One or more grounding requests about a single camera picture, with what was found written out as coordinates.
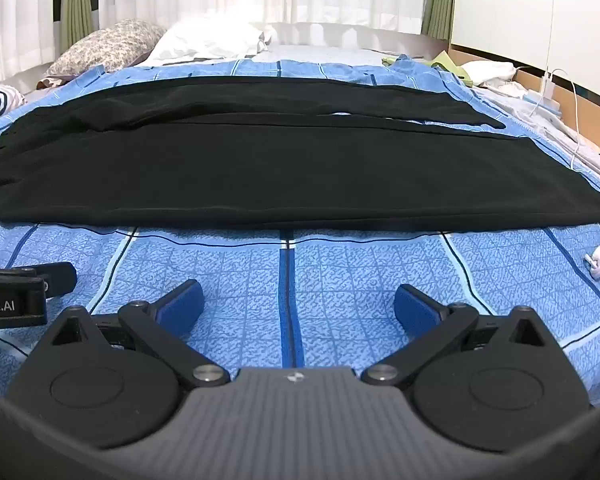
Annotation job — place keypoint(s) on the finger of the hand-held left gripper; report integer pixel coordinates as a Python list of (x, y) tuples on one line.
[(57, 277)]

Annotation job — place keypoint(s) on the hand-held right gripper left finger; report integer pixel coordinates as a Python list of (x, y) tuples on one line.
[(184, 306)]

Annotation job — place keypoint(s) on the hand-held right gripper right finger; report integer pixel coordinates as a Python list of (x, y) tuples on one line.
[(416, 307)]

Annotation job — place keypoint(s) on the black pants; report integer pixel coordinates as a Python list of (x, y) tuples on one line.
[(280, 160)]

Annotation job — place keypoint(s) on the blue checkered blanket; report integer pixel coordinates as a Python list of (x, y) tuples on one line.
[(330, 280)]

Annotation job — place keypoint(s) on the striped cloth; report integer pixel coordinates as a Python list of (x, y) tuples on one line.
[(7, 95)]

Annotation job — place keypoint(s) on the floral pillow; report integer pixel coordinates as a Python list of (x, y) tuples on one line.
[(105, 45)]

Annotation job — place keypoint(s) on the green cloth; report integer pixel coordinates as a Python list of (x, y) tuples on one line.
[(447, 64)]

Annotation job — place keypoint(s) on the white cloth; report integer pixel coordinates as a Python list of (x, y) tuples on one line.
[(487, 72)]

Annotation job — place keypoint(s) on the white pillow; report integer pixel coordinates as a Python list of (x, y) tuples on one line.
[(207, 40)]

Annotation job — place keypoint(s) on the green curtain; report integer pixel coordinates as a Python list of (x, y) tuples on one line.
[(76, 5), (439, 0)]

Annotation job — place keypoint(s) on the grey bed sheet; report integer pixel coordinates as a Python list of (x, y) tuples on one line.
[(325, 52)]

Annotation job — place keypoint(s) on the wooden bed frame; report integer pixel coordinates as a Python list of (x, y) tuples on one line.
[(570, 90)]

